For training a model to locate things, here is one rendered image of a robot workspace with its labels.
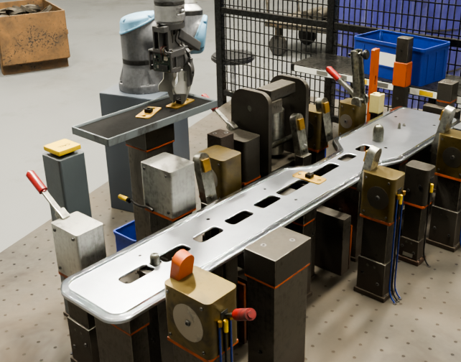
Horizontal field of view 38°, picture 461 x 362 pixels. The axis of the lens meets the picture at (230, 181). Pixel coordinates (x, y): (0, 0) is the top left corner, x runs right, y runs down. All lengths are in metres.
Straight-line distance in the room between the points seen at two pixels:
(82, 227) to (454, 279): 1.02
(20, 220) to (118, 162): 1.75
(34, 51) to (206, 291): 5.75
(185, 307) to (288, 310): 0.31
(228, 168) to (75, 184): 0.36
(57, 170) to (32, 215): 2.37
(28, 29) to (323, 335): 5.47
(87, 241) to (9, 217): 2.54
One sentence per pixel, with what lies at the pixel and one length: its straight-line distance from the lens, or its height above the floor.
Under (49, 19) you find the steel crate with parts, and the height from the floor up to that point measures 0.49.
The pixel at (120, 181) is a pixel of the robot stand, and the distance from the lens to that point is 2.19.
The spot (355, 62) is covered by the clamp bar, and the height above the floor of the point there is 1.18.
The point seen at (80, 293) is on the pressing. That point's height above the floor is 1.00.
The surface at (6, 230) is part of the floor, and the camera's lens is 3.76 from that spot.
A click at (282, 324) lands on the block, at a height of 0.86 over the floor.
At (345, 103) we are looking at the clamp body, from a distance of 2.11.
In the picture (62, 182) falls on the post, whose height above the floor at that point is 1.09.
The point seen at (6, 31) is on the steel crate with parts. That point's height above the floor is 0.42.
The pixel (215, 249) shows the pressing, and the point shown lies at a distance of 1.38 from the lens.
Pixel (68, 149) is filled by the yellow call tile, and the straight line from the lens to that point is 1.52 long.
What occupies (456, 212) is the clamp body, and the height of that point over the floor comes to 0.83.
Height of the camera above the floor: 1.70
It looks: 25 degrees down
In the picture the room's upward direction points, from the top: 1 degrees counter-clockwise
